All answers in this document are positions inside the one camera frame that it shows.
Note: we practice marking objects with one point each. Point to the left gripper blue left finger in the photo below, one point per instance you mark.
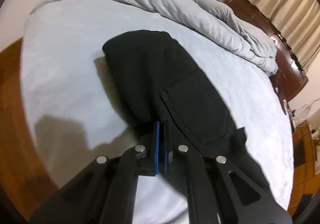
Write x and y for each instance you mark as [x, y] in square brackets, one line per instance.
[149, 164]

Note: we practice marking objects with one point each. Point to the grey duvet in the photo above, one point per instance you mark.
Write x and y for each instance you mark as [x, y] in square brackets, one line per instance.
[216, 21]

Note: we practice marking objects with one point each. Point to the black pants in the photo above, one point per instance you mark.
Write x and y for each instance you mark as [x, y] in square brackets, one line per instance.
[157, 80]

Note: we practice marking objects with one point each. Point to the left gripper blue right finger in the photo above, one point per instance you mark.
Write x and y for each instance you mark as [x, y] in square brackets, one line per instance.
[167, 147]

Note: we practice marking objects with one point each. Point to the white bed sheet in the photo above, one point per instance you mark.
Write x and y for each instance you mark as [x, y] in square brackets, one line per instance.
[92, 152]

